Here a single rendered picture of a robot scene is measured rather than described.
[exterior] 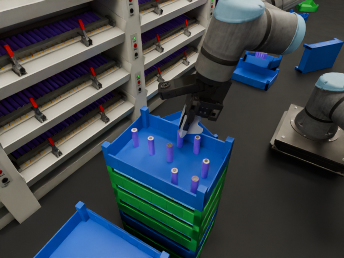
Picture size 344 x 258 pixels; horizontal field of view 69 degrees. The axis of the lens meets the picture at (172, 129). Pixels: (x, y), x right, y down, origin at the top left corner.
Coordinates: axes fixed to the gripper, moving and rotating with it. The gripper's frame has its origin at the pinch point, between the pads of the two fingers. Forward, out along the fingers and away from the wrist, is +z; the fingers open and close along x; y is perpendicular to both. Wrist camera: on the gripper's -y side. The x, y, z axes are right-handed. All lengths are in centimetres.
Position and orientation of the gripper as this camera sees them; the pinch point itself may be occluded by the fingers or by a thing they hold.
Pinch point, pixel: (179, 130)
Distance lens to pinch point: 71.7
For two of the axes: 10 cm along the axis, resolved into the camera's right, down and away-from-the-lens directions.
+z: -2.6, 7.1, 6.5
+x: -0.1, -6.7, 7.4
